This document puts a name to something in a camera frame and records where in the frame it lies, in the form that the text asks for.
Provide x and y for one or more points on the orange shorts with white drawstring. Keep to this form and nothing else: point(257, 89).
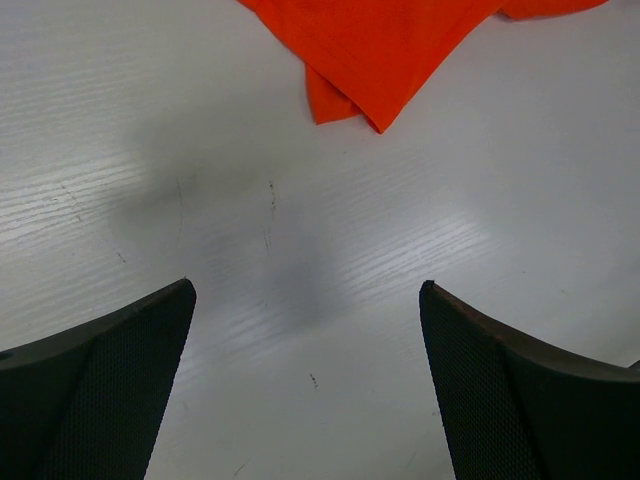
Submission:
point(370, 58)

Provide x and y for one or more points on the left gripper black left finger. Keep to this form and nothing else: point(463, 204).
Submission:
point(88, 402)

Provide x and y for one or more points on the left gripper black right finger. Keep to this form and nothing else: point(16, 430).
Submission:
point(515, 407)

